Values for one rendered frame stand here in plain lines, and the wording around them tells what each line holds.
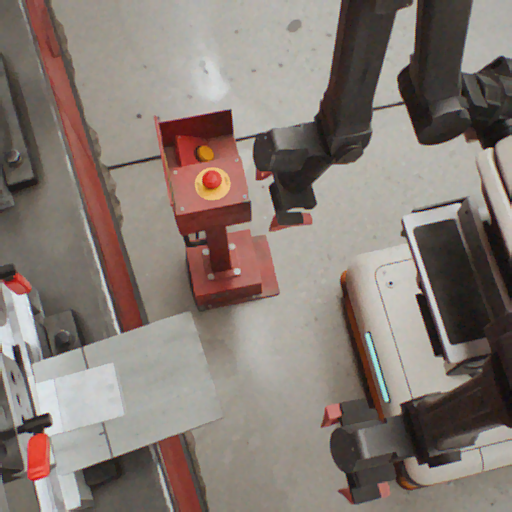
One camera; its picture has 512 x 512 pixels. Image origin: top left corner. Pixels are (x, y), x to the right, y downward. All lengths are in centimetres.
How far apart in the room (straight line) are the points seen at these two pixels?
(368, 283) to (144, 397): 94
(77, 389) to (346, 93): 62
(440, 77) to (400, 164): 145
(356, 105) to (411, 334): 107
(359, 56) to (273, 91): 164
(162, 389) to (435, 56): 64
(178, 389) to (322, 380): 106
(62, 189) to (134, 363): 41
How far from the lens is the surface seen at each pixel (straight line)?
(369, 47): 88
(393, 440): 97
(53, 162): 149
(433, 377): 196
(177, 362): 119
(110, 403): 120
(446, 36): 92
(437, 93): 102
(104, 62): 264
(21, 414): 99
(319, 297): 225
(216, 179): 149
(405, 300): 198
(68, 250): 141
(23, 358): 125
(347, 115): 100
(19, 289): 107
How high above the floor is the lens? 217
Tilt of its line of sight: 72 degrees down
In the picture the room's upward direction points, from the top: 2 degrees counter-clockwise
